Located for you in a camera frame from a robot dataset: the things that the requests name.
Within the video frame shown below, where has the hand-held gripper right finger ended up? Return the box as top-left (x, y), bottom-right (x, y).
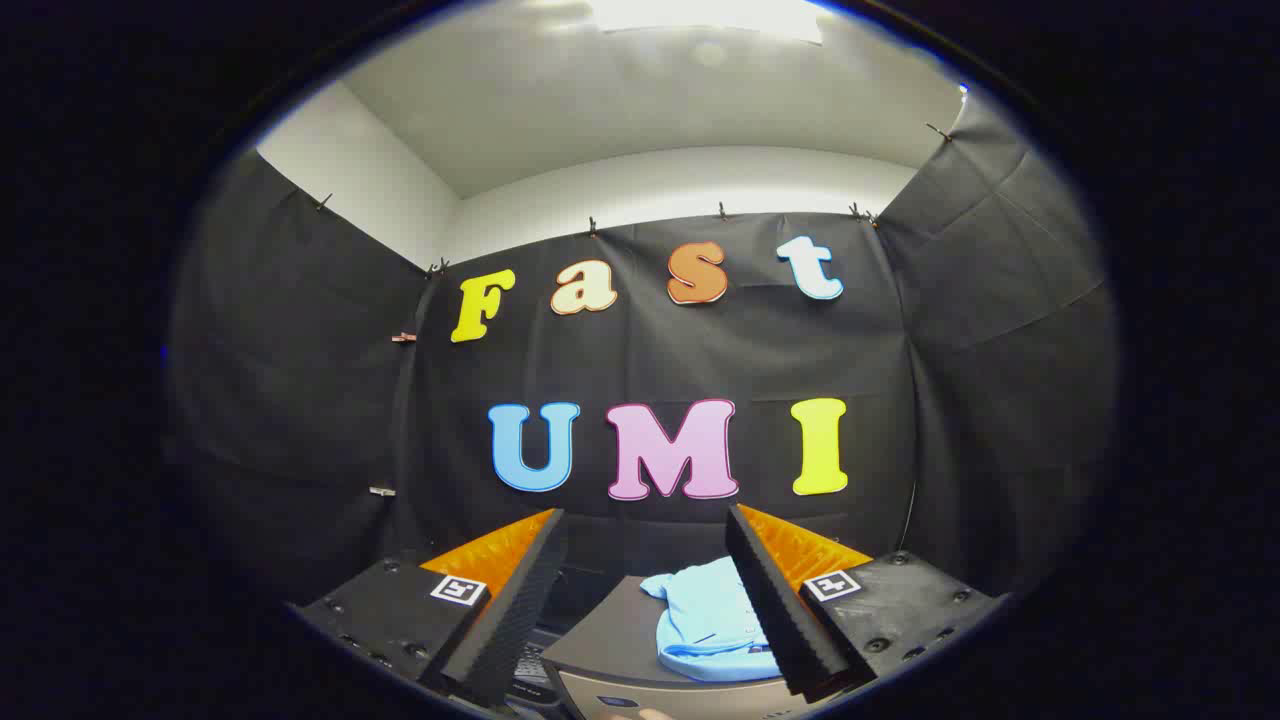
top-left (725, 503), bottom-right (1004, 703)

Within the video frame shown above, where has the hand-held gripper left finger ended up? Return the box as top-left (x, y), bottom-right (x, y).
top-left (288, 507), bottom-right (567, 709)

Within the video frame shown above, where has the light blue shirt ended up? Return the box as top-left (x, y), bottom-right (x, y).
top-left (640, 556), bottom-right (791, 683)

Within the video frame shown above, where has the grey washing machine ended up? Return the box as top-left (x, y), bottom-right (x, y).
top-left (510, 574), bottom-right (831, 720)

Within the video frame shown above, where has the black backdrop cloth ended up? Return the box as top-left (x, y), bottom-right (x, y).
top-left (168, 85), bottom-right (1119, 641)

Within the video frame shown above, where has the ceiling light panel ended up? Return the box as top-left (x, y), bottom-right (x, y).
top-left (588, 0), bottom-right (827, 45)

